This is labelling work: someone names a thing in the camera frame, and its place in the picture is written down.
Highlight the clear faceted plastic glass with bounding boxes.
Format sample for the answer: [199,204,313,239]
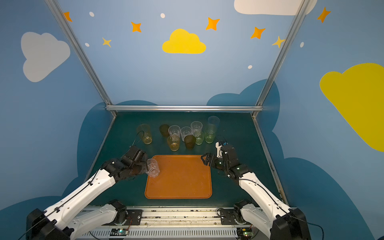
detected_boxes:
[147,159,160,178]

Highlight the brown textured glass front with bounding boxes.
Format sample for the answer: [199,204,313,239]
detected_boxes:
[184,135,196,150]

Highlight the short yellow plastic glass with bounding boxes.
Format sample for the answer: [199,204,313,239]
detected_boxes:
[167,134,180,152]

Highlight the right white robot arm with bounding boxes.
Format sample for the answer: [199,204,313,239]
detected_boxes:
[201,142,311,240]

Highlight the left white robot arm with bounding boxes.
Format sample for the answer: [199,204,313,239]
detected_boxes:
[24,146,148,240]

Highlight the orange plastic tray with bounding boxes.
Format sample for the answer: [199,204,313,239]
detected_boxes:
[145,155,213,200]

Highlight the short green glass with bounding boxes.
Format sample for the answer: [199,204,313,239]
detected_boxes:
[194,131,205,146]

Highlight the tall green glass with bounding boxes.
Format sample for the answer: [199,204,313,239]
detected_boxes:
[205,124,217,144]

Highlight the tall yellow plastic glass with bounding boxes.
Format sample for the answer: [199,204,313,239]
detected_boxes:
[137,124,153,145]

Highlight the clear ribbed glass right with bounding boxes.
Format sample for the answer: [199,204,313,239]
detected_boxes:
[191,121,203,137]

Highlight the clear ribbed glass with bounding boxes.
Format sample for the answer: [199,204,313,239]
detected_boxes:
[180,127,193,142]
[191,121,203,137]
[168,125,181,138]

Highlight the clear ribbed glass middle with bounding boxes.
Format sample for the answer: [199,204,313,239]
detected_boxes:
[180,127,193,142]

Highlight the dark brown textured glass back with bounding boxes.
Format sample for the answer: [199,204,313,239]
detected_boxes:
[159,124,170,138]

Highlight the clear ribbed glass left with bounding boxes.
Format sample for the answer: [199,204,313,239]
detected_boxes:
[168,125,181,138]

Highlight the right green circuit board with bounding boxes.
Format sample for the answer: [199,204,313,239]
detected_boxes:
[236,228,256,240]

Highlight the green circuit board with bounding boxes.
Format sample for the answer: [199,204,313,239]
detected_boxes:
[110,228,130,237]
[236,228,256,240]

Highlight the left green circuit board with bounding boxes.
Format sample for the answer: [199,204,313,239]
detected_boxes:
[110,228,130,237]

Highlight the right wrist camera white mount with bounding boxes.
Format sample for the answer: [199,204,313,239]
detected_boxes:
[215,142,223,158]

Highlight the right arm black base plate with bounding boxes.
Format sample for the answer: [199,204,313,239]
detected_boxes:
[217,208,239,225]

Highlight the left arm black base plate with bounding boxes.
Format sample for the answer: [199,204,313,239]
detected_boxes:
[104,209,143,226]

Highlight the horizontal aluminium back rail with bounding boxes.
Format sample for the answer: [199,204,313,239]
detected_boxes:
[106,105,263,112]

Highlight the left aluminium frame post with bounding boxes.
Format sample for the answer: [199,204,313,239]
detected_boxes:
[45,0,113,107]

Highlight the aluminium frame post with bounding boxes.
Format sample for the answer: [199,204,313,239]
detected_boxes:
[45,0,113,107]
[252,0,313,120]

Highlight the right aluminium frame post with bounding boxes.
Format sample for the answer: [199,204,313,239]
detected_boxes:
[252,0,313,120]

